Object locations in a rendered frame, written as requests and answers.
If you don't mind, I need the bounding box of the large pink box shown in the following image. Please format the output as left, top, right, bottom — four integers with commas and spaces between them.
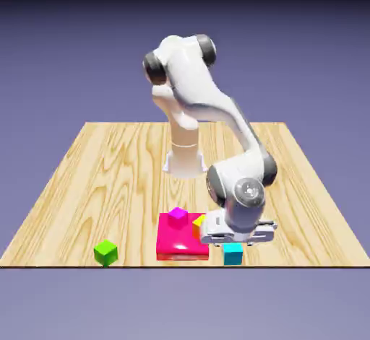
156, 212, 210, 261

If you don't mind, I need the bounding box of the small green cube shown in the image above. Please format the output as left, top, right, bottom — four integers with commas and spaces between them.
93, 239, 119, 268

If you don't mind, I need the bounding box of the small cyan cube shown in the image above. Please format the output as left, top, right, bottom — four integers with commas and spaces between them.
223, 243, 244, 266

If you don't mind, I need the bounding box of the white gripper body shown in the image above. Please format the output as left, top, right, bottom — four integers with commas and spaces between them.
199, 209, 278, 246

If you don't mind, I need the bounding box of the small yellow cube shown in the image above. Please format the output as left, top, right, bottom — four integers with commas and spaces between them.
192, 214, 207, 240

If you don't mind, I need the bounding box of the small magenta cube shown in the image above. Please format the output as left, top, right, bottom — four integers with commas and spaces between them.
167, 206, 189, 229

